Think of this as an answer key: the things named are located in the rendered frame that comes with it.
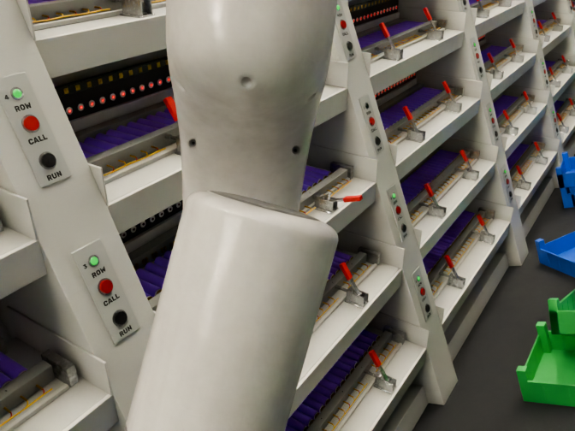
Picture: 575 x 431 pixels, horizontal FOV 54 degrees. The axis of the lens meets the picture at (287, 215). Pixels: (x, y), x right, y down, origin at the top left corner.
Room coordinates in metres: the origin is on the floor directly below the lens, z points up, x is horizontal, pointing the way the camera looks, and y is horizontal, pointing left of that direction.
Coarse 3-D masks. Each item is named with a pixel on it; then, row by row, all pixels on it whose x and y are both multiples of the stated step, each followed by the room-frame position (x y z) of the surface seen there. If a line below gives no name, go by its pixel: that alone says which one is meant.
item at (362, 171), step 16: (320, 160) 1.21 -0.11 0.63; (336, 160) 1.19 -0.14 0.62; (352, 160) 1.16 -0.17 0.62; (368, 160) 1.14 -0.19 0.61; (352, 176) 1.16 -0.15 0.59; (368, 176) 1.15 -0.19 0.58; (336, 192) 1.10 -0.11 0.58; (352, 192) 1.10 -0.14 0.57; (368, 192) 1.11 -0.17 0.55; (352, 208) 1.06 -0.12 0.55; (160, 224) 0.93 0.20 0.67; (336, 224) 1.02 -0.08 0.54; (128, 240) 0.88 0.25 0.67; (144, 240) 0.90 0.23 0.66
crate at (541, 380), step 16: (544, 336) 1.19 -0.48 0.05; (560, 336) 1.18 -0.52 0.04; (544, 352) 1.19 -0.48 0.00; (560, 352) 1.17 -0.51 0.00; (528, 368) 1.11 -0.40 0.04; (544, 368) 1.14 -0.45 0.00; (560, 368) 1.12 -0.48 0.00; (528, 384) 1.05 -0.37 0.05; (544, 384) 1.03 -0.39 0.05; (560, 384) 1.01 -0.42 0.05; (528, 400) 1.06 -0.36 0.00; (544, 400) 1.03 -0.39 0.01; (560, 400) 1.01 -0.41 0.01
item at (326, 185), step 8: (344, 168) 1.15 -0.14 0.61; (328, 176) 1.12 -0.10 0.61; (336, 176) 1.12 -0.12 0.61; (344, 176) 1.14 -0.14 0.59; (320, 184) 1.09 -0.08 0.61; (328, 184) 1.09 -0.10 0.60; (336, 184) 1.12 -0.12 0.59; (304, 192) 1.05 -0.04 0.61; (312, 192) 1.05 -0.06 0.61; (304, 200) 1.02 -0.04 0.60; (312, 200) 1.05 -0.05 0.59; (304, 208) 1.03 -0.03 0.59; (152, 304) 0.74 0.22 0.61
